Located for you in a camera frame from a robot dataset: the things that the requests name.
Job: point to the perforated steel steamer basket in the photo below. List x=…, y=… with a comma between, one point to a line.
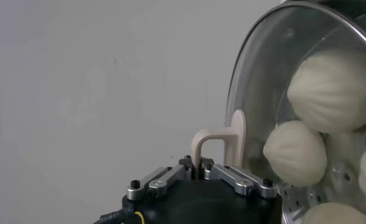
x=338, y=182

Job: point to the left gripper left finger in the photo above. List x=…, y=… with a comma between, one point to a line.
x=161, y=181

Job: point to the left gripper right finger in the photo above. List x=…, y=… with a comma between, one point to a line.
x=240, y=182

